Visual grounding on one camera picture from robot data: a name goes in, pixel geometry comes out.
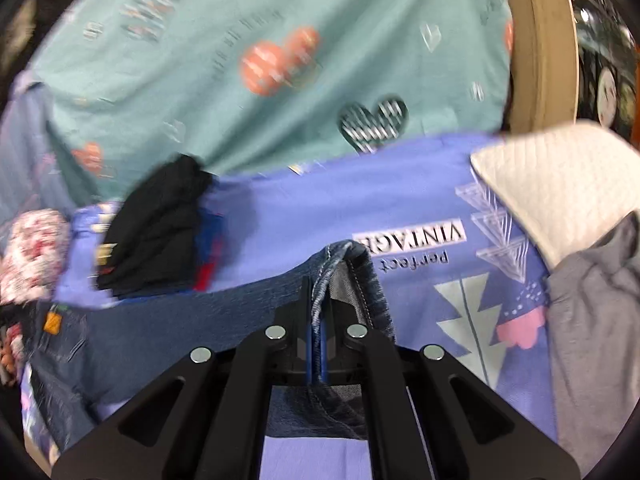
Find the black folded garment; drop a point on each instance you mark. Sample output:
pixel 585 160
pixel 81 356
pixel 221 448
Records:
pixel 150 244

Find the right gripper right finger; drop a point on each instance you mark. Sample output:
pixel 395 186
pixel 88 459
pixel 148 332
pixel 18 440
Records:
pixel 427 415

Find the dark blue denim jeans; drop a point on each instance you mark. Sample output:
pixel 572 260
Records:
pixel 82 359

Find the teal printed pillow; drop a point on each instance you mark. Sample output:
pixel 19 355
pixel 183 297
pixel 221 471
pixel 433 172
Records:
pixel 250 85

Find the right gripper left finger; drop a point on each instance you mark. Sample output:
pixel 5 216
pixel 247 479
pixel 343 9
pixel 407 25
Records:
pixel 205 417

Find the wooden headboard frame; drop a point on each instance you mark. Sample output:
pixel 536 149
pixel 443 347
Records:
pixel 545 68

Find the blue folded garment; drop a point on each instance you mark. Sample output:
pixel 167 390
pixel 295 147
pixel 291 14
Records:
pixel 208 244

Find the blue plaid pillow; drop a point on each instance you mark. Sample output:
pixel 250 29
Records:
pixel 30 177

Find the purple printed bed sheet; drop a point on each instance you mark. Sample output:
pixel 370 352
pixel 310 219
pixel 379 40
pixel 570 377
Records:
pixel 454 266

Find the floral red white pillow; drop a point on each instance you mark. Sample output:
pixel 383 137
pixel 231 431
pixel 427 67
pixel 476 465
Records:
pixel 34 257

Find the grey folded cloth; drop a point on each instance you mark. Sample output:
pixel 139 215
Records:
pixel 593 328

